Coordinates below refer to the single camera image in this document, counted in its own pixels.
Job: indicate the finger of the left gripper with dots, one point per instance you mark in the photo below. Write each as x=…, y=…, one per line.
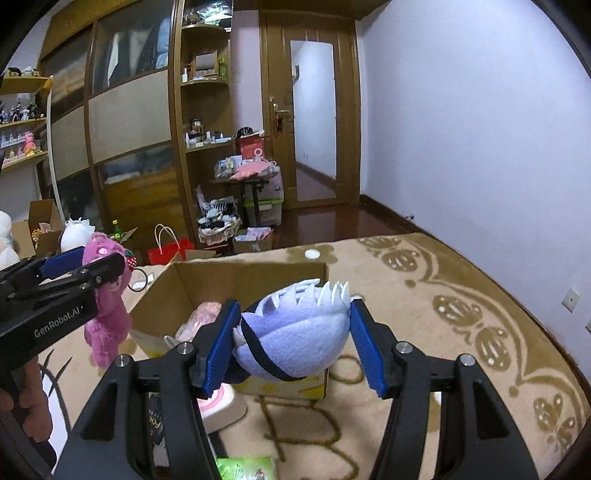
x=104, y=269
x=58, y=265

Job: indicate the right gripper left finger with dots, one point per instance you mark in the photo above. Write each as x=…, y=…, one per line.
x=110, y=439

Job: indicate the black Face tissue pack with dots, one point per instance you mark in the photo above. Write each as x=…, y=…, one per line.
x=156, y=430

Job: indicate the pink bear plush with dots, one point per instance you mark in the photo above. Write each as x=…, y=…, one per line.
x=104, y=333

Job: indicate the pink tissue pack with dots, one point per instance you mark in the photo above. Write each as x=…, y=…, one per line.
x=205, y=314

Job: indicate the pink swirl roll plush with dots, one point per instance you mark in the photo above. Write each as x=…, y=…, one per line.
x=225, y=407

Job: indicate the green tissue pack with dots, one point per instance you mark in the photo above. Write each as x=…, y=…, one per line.
x=247, y=468

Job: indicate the purple haired doll plush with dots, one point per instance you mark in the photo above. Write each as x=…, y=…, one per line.
x=295, y=332

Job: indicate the person left hand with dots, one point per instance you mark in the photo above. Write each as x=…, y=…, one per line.
x=37, y=424

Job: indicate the open cardboard box on floor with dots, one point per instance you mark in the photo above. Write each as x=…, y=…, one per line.
x=39, y=235

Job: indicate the white spiky hair plush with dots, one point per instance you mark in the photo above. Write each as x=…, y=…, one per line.
x=75, y=234

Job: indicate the green glass bottle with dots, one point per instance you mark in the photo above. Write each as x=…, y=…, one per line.
x=117, y=232

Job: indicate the white and tan plush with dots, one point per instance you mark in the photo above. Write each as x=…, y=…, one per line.
x=8, y=255

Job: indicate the red paper gift bag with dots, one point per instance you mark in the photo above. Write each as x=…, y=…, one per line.
x=163, y=253

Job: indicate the cardboard box on bed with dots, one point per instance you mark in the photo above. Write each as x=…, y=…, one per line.
x=231, y=299

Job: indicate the wicker basket with items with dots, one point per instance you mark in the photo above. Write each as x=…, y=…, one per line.
x=219, y=220

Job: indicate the small cardboard box with papers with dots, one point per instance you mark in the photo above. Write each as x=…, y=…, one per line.
x=253, y=239

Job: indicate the small black side table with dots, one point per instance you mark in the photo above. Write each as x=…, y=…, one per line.
x=255, y=174

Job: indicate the storage bin under table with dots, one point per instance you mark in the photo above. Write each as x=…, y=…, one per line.
x=270, y=200

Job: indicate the wooden shelf with figurines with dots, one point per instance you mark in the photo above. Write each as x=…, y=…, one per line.
x=26, y=108

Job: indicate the wooden wardrobe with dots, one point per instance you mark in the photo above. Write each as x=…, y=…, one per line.
x=140, y=107

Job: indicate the red box on shelf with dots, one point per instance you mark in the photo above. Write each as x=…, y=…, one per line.
x=251, y=146

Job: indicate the wooden door with glass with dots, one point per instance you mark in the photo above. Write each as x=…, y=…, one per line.
x=311, y=106

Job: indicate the wall power outlet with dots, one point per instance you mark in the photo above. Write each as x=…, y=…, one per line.
x=571, y=300

